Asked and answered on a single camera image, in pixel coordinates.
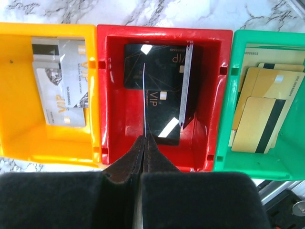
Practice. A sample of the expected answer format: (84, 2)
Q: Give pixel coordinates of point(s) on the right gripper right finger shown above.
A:
(172, 199)

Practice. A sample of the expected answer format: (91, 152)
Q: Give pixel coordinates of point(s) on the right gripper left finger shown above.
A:
(73, 200)

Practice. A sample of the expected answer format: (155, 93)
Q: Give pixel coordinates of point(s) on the black credit card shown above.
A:
(144, 106)

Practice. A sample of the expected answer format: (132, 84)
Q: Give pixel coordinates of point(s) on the black VIP card lower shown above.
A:
(162, 116)

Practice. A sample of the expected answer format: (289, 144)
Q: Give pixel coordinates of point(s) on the black vip card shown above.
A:
(164, 68)
(162, 116)

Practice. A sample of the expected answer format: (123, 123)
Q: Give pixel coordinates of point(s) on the stack of upright cards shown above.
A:
(185, 85)

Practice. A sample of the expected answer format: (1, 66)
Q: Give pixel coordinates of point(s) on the silver VIP card front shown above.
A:
(64, 95)

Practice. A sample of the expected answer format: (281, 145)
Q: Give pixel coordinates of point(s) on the silver vip card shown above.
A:
(64, 95)
(68, 54)

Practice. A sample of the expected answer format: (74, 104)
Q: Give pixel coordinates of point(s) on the gold card with stripe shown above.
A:
(257, 124)

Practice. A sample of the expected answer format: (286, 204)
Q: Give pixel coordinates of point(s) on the black VIP card upper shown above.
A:
(164, 68)

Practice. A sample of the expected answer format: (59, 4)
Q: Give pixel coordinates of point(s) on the gold card numbered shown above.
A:
(270, 72)

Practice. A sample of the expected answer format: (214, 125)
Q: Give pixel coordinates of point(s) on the silver VIP card back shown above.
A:
(68, 54)

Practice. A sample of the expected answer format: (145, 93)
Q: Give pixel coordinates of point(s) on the red plastic bin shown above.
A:
(121, 109)

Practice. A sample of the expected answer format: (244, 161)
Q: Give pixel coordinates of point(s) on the yellow plastic bin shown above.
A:
(24, 133)

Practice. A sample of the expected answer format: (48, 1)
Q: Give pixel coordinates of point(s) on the green plastic bin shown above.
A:
(286, 160)

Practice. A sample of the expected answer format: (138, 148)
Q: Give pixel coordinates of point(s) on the aluminium rail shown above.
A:
(270, 189)

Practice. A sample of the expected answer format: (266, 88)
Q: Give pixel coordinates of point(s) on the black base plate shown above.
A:
(286, 211)

